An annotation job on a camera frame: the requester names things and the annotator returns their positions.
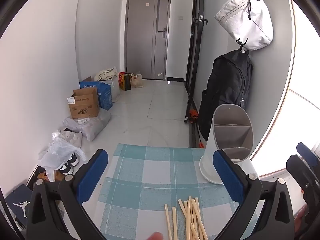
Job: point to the white sling bag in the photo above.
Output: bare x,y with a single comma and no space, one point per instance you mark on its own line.
245,20

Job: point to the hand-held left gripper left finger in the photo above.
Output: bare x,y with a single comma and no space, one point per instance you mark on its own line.
92,175

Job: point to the red bag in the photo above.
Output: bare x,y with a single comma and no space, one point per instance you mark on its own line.
120,76

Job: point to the orange black tool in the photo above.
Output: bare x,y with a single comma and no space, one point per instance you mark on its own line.
193,115

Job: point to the teal checked tablecloth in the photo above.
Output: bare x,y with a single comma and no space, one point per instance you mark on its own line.
150,170

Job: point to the person's left hand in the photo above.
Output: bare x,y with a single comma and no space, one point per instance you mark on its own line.
155,236

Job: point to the beige cloth bag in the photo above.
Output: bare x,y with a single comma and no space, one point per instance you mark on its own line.
106,73

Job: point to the yellow black paper bag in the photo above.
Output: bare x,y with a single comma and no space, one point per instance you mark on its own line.
126,82

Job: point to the black sliding door frame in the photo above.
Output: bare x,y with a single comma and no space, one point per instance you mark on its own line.
196,55

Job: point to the round gold-framed mirror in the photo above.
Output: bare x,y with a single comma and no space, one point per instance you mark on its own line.
300,80

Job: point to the crumpled white plastic bag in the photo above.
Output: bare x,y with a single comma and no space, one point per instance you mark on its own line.
56,155

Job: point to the white parcel bag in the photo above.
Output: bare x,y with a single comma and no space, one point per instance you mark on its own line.
70,137

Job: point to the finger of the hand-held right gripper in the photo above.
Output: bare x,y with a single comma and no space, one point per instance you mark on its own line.
298,170
304,152

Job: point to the blue cardboard box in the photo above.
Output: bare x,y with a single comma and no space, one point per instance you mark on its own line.
106,96

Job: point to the pile of wooden chopsticks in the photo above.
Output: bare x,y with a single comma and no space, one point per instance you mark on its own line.
192,217

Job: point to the person's right hand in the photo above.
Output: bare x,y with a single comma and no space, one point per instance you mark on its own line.
299,220

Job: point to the brown cardboard box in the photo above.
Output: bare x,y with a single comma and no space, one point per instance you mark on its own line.
83,107

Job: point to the grey door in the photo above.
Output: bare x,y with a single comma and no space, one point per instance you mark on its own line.
142,35

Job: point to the grey parcel bag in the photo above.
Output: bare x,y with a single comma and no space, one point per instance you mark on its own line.
92,126

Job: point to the brown shoe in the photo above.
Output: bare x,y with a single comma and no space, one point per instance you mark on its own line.
57,176

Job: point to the translucent white plastic bag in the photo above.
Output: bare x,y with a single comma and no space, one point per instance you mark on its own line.
113,90

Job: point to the white utensil holder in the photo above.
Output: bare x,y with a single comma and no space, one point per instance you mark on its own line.
212,150

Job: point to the dark blue shoe box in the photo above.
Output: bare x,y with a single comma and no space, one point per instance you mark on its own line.
18,205

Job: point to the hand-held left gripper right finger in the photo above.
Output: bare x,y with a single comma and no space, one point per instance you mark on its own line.
228,177

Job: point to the beige plastic bag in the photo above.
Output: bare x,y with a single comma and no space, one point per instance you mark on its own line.
137,82

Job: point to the black white sneaker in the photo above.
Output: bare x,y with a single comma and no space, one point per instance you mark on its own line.
67,168
73,160

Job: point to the black backpack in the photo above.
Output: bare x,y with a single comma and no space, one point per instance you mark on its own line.
225,85

